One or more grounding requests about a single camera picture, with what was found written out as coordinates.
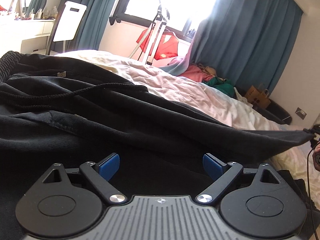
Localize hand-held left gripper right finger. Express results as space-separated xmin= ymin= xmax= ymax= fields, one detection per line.
xmin=196 ymin=153 xmax=285 ymax=204

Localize lilac sheer cloth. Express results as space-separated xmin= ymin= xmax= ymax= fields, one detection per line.
xmin=162 ymin=56 xmax=193 ymax=76

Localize black pants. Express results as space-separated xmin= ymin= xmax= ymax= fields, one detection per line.
xmin=0 ymin=50 xmax=316 ymax=240

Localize brown paper bag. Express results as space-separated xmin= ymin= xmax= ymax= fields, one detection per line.
xmin=243 ymin=83 xmax=272 ymax=110

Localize red garment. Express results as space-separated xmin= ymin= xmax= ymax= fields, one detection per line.
xmin=136 ymin=27 xmax=179 ymax=61

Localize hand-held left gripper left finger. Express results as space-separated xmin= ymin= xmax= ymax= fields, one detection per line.
xmin=42 ymin=152 xmax=128 ymax=204

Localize wall outlet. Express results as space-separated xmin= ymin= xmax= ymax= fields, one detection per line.
xmin=295 ymin=107 xmax=308 ymax=120

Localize green cloth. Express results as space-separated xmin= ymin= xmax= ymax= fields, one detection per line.
xmin=202 ymin=77 xmax=236 ymax=98

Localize white dressing table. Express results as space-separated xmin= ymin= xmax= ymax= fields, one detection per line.
xmin=0 ymin=17 xmax=56 ymax=55

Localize row of cosmetic bottles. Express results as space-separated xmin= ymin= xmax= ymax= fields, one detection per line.
xmin=7 ymin=0 xmax=58 ymax=21

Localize white garment steamer stand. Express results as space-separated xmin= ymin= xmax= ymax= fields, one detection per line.
xmin=128 ymin=0 xmax=171 ymax=66

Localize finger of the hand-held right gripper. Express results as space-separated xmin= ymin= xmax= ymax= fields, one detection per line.
xmin=303 ymin=124 xmax=320 ymax=140

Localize black cable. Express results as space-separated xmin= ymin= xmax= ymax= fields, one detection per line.
xmin=306 ymin=141 xmax=320 ymax=230

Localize white chair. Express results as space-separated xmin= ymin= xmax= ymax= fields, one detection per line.
xmin=49 ymin=1 xmax=88 ymax=56

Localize beige cloth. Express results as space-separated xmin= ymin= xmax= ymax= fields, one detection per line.
xmin=197 ymin=63 xmax=218 ymax=77

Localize dark framed window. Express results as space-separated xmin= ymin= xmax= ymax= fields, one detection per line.
xmin=117 ymin=0 xmax=223 ymax=37

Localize pink cloth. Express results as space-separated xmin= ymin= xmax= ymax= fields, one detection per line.
xmin=178 ymin=64 xmax=208 ymax=83

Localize white cloth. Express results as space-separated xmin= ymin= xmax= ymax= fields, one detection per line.
xmin=233 ymin=87 xmax=253 ymax=106

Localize teal curtain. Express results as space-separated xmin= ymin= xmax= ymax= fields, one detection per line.
xmin=192 ymin=0 xmax=304 ymax=98
xmin=72 ymin=0 xmax=126 ymax=52

